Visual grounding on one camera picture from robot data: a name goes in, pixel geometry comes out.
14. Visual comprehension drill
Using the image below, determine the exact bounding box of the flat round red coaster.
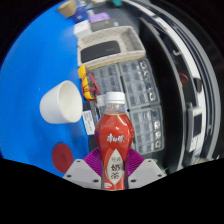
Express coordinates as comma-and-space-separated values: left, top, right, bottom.
51, 142, 74, 174

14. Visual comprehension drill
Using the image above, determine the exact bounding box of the blue box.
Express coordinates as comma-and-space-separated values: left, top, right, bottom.
72, 6, 89, 24

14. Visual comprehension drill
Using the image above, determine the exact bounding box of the dark grey upright box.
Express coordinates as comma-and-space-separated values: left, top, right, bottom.
91, 18, 116, 33

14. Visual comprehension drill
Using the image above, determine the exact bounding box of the grey drawer cabinet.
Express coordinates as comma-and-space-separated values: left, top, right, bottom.
118, 58, 159, 108
129, 105, 165, 155

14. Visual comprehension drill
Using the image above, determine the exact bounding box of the beige perforated tray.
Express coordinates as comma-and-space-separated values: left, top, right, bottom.
77, 25, 147, 71

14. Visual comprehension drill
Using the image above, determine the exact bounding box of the black speaker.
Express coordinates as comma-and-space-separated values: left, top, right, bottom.
80, 40, 122, 64

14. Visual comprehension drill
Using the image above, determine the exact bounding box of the dark grey workbench shelf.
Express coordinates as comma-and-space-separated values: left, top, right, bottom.
138, 16, 188, 174

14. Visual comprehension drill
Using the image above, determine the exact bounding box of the white cup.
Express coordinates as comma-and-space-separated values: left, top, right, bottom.
39, 80, 84, 125

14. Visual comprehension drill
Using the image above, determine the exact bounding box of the purple bag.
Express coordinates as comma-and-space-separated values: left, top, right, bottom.
88, 12, 111, 24

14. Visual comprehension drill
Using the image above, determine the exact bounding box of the yellow multimeter with red leads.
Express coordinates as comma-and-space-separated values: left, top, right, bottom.
77, 64, 101, 102

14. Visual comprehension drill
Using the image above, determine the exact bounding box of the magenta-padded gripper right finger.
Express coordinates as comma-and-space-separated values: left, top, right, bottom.
125, 148, 167, 190

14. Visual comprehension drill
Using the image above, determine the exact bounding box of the white oscilloscope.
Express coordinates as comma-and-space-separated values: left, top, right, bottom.
185, 103, 206, 158

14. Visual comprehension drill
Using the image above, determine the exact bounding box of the black case with white label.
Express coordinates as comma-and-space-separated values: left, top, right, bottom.
81, 99, 101, 136

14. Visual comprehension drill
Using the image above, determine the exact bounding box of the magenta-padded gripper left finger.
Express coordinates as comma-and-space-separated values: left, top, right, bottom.
63, 148, 103, 190

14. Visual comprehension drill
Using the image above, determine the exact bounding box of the small white box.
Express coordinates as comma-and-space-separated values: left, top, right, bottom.
73, 19, 93, 38

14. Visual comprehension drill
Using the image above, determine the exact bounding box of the red drink bottle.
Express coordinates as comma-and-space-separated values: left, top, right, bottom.
94, 91, 136, 191

